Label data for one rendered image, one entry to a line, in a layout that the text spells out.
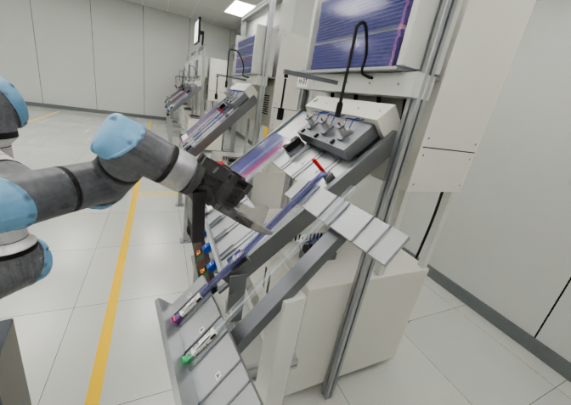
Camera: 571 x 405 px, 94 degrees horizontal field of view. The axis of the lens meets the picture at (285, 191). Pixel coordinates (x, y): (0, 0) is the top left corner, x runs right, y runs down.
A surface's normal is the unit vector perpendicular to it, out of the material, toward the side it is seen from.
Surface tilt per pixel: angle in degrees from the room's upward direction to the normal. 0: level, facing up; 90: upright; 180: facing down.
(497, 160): 90
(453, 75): 90
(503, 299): 90
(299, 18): 90
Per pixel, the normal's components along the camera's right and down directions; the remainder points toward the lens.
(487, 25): 0.40, 0.36
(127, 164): 0.13, 0.76
